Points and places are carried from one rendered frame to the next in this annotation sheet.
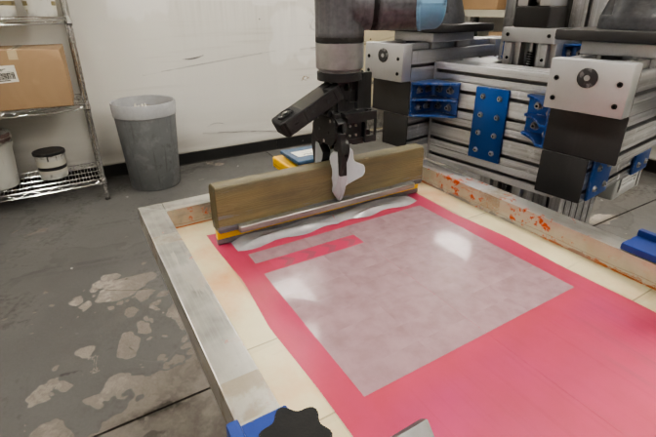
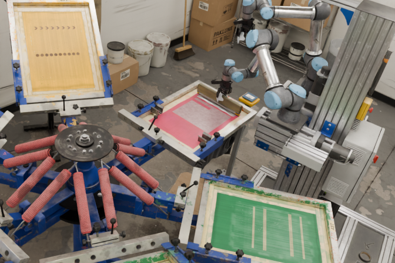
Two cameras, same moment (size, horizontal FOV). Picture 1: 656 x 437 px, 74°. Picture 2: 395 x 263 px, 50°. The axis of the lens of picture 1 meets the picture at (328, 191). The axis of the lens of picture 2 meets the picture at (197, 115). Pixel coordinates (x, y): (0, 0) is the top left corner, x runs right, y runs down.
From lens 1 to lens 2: 2.91 m
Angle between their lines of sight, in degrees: 55
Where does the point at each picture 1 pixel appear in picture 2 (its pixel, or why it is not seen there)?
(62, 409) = not seen: hidden behind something
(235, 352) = (170, 98)
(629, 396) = (183, 132)
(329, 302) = (188, 107)
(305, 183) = (213, 94)
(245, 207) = (201, 90)
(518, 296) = (201, 126)
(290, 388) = (170, 105)
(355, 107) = (226, 87)
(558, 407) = (178, 126)
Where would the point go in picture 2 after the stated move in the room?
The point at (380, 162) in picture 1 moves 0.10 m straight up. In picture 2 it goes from (228, 101) to (231, 91)
